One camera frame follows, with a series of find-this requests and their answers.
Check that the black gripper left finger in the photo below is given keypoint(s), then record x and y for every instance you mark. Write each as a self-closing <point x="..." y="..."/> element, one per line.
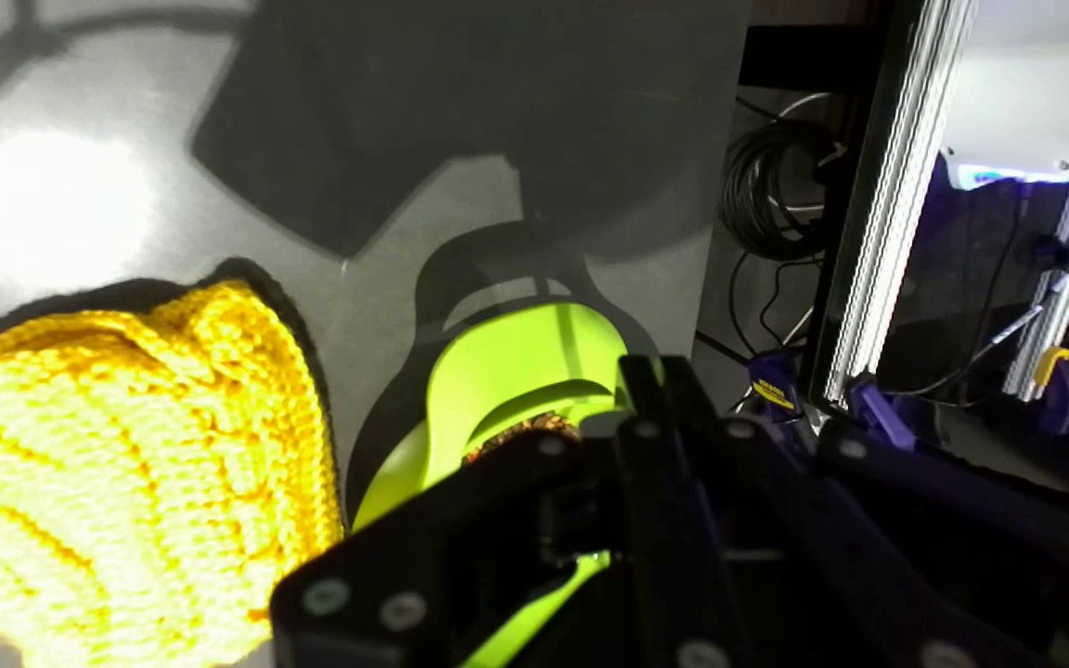
<point x="666" y="448"/>

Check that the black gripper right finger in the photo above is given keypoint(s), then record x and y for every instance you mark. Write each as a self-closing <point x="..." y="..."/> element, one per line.
<point x="796" y="497"/>

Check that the lime green mixing bowl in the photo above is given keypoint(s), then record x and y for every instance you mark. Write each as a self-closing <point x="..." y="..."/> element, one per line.
<point x="509" y="366"/>

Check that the yellow knitted cloth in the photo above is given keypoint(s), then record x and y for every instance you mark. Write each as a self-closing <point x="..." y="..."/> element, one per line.
<point x="128" y="470"/>

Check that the silver aluminium frame post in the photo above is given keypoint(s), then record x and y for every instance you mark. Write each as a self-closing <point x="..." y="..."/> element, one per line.
<point x="901" y="186"/>

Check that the thin silver aluminium post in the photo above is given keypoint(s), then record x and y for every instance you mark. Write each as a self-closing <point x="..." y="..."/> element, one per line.
<point x="1058" y="285"/>

